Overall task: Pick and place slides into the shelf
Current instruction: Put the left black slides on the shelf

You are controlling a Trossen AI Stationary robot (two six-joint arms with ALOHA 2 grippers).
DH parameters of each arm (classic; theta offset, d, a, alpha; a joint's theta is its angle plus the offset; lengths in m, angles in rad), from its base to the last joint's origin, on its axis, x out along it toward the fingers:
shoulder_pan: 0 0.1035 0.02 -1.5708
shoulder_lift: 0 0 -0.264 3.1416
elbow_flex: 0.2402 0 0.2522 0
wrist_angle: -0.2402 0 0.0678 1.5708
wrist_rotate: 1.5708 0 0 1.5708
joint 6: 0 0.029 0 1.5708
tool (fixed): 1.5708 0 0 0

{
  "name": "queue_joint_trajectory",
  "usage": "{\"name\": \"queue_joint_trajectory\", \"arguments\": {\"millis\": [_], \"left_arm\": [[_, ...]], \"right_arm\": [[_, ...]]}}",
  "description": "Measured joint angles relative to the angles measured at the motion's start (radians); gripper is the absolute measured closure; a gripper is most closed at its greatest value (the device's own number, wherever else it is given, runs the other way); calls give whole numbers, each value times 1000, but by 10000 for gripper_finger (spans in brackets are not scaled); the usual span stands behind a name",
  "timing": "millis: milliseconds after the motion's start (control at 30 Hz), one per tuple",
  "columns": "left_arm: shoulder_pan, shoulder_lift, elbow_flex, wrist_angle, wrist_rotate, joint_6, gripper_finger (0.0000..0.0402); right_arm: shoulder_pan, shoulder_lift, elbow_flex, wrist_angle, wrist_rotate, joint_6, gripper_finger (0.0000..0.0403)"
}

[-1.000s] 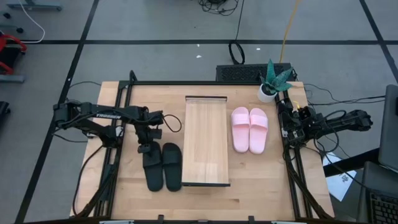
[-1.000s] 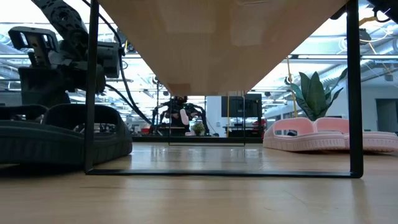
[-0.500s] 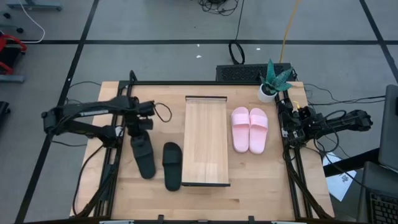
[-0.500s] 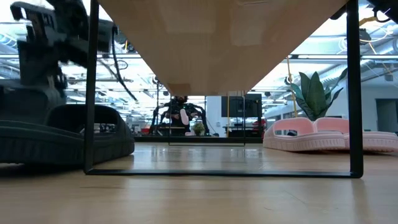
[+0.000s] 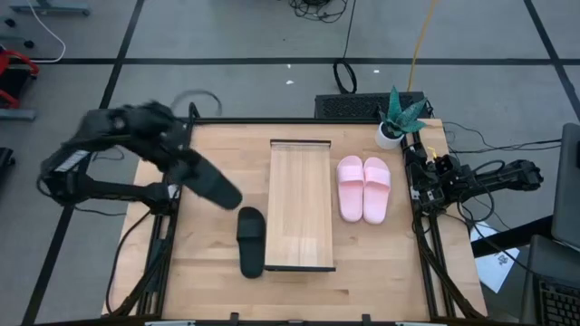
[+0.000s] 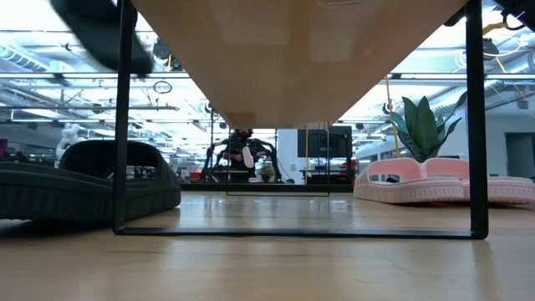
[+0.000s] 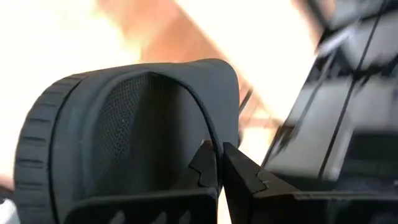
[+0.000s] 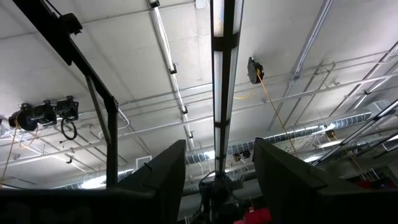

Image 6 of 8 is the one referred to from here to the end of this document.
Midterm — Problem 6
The red background object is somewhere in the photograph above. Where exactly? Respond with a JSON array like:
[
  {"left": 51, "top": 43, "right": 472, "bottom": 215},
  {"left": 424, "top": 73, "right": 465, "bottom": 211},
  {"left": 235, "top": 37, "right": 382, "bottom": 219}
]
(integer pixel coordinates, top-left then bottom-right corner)
[{"left": 339, "top": 160, "right": 359, "bottom": 185}]

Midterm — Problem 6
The small background potted plant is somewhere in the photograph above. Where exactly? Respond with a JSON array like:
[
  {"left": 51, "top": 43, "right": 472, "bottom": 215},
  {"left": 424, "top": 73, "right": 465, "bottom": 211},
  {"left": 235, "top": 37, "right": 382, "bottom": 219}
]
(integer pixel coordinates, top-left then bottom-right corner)
[{"left": 257, "top": 163, "right": 278, "bottom": 184}]

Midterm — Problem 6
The yellow hanging cable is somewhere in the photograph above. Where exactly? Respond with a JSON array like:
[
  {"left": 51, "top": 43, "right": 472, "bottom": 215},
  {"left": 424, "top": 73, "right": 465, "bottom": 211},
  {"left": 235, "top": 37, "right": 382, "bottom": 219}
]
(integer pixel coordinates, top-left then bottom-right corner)
[{"left": 385, "top": 77, "right": 401, "bottom": 159}]

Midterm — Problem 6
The person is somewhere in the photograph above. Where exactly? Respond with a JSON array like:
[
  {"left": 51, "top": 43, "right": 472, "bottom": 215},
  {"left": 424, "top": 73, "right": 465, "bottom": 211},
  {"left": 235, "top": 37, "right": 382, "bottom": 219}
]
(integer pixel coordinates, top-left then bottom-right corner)
[{"left": 227, "top": 128, "right": 268, "bottom": 184}]

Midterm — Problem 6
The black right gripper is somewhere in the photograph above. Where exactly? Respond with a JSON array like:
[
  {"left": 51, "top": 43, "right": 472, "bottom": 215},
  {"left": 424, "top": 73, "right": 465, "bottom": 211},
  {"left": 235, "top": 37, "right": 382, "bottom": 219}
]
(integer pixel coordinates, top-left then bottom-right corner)
[{"left": 442, "top": 0, "right": 535, "bottom": 28}]

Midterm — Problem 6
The grey door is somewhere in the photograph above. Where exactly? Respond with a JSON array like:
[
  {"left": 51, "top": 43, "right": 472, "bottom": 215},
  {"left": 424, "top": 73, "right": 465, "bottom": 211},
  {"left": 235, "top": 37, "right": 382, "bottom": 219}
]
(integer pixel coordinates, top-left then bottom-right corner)
[{"left": 504, "top": 132, "right": 535, "bottom": 177}]

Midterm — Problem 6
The black wall monitor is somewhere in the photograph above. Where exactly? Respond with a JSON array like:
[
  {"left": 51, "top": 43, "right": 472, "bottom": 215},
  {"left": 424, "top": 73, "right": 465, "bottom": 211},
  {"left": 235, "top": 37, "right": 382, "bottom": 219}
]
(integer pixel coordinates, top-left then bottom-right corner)
[{"left": 297, "top": 125, "right": 354, "bottom": 159}]

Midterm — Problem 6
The black ceiling reel yellow cable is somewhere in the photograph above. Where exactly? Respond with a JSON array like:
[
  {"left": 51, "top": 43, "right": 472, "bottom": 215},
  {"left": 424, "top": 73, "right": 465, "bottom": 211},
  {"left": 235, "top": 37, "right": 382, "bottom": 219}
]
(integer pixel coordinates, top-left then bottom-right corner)
[{"left": 482, "top": 38, "right": 502, "bottom": 60}]

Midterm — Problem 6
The black light stand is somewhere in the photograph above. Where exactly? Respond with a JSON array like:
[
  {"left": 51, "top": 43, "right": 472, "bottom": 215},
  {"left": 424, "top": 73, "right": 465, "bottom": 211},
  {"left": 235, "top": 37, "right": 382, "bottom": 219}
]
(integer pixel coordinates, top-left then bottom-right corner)
[{"left": 207, "top": 102, "right": 218, "bottom": 181}]

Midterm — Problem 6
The green leafy plant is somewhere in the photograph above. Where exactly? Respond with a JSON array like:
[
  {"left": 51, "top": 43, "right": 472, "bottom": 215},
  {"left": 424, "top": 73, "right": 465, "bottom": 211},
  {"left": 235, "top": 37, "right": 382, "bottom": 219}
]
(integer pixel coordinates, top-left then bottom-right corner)
[{"left": 390, "top": 90, "right": 468, "bottom": 163}]

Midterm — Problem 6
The light wooden shelf board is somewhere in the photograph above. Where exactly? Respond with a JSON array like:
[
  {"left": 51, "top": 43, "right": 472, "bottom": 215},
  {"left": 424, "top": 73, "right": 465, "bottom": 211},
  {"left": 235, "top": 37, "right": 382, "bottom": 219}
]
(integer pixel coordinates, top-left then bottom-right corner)
[{"left": 131, "top": 0, "right": 468, "bottom": 130}]

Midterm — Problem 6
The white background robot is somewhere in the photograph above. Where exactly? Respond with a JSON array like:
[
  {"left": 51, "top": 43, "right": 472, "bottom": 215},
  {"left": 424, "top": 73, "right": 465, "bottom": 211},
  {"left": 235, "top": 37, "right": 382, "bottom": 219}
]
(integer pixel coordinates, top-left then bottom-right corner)
[{"left": 55, "top": 123, "right": 84, "bottom": 168}]

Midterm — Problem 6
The pink rubber slide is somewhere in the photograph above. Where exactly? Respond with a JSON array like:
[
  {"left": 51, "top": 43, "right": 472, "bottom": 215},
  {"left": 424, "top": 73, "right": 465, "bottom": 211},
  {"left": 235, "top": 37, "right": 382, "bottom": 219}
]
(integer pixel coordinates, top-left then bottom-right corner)
[
  {"left": 354, "top": 157, "right": 466, "bottom": 205},
  {"left": 420, "top": 157, "right": 535, "bottom": 206}
]

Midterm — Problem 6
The black table edge rail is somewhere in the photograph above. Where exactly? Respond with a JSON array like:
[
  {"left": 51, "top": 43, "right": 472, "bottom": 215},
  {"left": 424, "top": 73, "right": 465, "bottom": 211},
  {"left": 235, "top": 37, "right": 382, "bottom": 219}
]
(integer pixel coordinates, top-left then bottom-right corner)
[{"left": 180, "top": 182, "right": 355, "bottom": 193}]

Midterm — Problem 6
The black rubber slide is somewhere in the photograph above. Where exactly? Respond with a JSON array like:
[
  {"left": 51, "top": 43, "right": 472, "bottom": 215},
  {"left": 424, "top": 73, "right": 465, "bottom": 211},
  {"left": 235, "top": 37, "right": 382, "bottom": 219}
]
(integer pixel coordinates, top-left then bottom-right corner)
[
  {"left": 48, "top": 0, "right": 155, "bottom": 77},
  {"left": 0, "top": 140, "right": 182, "bottom": 222}
]

